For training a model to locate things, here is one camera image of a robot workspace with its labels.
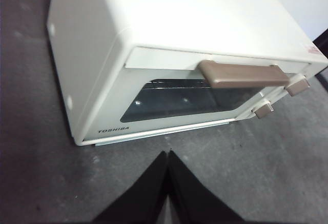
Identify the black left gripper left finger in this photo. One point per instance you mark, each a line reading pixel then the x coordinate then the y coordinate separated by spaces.
pixel 143 198

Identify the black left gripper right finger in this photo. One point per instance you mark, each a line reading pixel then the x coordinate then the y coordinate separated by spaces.
pixel 194 201

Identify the taupe timer knob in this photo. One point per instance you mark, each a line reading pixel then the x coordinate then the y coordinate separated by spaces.
pixel 264 110

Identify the taupe temperature knob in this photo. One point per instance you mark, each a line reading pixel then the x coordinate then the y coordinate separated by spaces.
pixel 297 86

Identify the cream white toaster oven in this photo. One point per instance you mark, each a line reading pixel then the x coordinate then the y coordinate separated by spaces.
pixel 179 11

